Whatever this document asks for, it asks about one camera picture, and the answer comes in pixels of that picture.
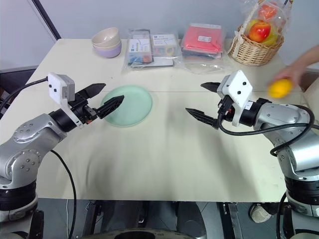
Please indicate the round mint green plate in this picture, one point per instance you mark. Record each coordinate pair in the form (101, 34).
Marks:
(135, 107)

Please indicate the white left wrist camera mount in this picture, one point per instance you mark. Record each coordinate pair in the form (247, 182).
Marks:
(55, 87)

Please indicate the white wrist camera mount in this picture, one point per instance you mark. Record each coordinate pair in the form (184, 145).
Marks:
(238, 87)
(55, 87)

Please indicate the white boxed scissors set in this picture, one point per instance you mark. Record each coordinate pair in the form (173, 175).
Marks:
(163, 43)

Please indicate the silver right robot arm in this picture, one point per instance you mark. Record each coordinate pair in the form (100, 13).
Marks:
(281, 117)

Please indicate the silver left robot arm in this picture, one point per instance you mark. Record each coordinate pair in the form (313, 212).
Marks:
(25, 144)

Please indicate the green pear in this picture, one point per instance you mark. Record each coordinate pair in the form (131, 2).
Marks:
(272, 38)

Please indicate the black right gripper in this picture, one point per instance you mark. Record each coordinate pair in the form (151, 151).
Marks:
(226, 109)

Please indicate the empty clear plastic bag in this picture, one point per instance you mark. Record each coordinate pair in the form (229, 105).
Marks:
(204, 67)

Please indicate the white sneaker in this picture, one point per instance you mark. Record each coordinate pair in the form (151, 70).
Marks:
(259, 212)

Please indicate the red item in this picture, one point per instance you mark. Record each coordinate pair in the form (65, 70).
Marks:
(268, 11)

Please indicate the person's bare forearm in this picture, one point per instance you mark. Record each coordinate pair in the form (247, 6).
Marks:
(310, 56)

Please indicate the yellow lemon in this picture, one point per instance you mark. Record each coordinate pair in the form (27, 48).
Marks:
(279, 88)

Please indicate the person's bare hand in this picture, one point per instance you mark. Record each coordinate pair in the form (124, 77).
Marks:
(292, 72)

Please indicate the woven wicker basket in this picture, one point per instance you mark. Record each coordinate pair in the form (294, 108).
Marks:
(254, 53)

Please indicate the bagged stationery set black frame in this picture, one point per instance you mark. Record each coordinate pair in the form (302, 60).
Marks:
(139, 48)

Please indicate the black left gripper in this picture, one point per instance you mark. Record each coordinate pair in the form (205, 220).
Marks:
(81, 109)

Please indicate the purple bowl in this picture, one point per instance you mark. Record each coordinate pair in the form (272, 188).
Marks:
(108, 51)

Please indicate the red yellow apple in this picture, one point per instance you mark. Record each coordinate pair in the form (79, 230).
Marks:
(259, 31)

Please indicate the black furniture piece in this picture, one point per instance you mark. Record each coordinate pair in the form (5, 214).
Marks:
(15, 74)

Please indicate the red cloth in plastic bag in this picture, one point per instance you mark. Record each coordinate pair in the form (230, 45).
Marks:
(203, 39)

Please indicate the beige bowl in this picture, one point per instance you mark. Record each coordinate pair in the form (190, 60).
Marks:
(106, 37)

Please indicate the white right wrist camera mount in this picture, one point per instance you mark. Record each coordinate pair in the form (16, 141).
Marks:
(238, 87)

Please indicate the black table leg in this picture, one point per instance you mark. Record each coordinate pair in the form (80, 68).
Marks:
(96, 216)
(233, 221)

